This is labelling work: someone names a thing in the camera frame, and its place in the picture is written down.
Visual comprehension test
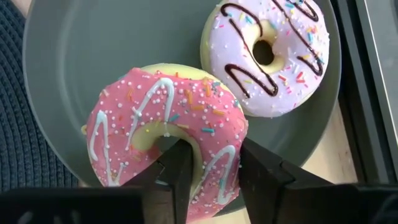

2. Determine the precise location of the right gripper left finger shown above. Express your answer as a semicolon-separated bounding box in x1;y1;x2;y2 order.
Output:
0;139;194;224

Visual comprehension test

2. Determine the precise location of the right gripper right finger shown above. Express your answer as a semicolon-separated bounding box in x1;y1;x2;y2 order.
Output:
238;138;398;224

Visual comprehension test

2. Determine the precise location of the large lilac donut chocolate drizzle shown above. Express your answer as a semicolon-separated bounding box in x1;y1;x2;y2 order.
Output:
200;0;331;118

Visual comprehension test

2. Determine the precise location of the large pink donut white drizzle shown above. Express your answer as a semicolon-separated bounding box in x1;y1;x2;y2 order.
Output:
81;63;249;223

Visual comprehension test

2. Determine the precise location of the dark round woven placemat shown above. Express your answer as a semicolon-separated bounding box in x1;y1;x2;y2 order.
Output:
0;0;79;193

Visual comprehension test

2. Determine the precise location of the dark grey plate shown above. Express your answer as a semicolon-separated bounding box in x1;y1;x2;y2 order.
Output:
22;0;342;218

